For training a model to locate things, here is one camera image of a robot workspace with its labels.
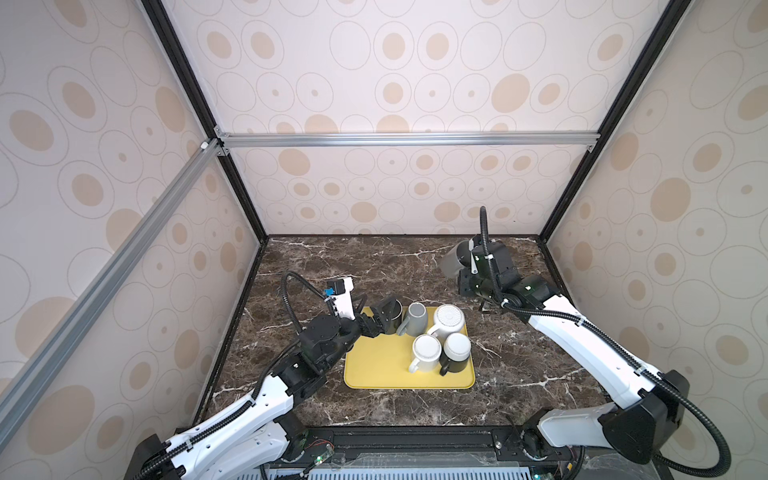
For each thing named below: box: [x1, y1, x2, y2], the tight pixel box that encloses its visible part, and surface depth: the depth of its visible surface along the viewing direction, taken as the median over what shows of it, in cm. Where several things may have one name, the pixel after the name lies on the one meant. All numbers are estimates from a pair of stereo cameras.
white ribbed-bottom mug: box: [427, 304, 465, 343], surface depth 89 cm
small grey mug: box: [396, 302, 428, 337], surface depth 90 cm
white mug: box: [408, 334, 442, 373], surface depth 84 cm
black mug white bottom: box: [439, 332, 471, 377], surface depth 83 cm
